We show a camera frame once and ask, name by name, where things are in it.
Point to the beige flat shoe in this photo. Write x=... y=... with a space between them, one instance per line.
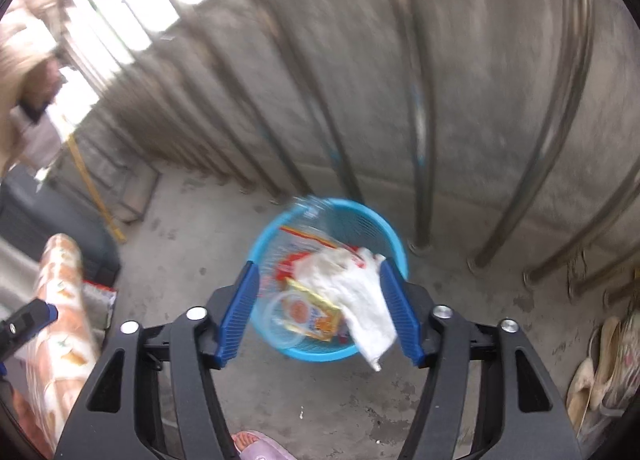
x=580 y=395
x=605 y=360

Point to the yellow pole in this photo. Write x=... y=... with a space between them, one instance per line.
x=92 y=190

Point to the wooden box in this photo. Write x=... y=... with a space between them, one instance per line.
x=132 y=190

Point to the red plastic wrapper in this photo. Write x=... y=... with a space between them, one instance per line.
x=287 y=266

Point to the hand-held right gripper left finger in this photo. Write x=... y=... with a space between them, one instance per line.
x=237 y=315

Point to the metal railing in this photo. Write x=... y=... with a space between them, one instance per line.
x=577 y=40

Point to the blue plastic basket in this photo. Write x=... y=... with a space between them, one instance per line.
x=370 y=225

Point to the clear plastic bottle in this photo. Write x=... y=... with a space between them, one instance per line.
x=307 y=210

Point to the person's slippered foot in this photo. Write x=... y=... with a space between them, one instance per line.
x=260 y=447

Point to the hanging beige garment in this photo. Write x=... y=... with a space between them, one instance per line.
x=20 y=50

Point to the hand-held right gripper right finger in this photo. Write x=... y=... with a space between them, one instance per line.
x=400 y=315

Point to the red and white packet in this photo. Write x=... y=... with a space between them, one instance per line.
x=310 y=237

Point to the white plastic bag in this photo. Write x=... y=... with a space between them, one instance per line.
x=360 y=305

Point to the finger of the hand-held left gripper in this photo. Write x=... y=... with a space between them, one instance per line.
x=30 y=322

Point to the clear plastic cup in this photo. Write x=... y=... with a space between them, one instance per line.
x=280 y=325

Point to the red and grey bag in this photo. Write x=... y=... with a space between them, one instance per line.
x=100 y=302

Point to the yellow and orange packet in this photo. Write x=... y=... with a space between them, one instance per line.
x=312 y=312

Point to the dark grey ribbed box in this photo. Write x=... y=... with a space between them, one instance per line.
x=55 y=220

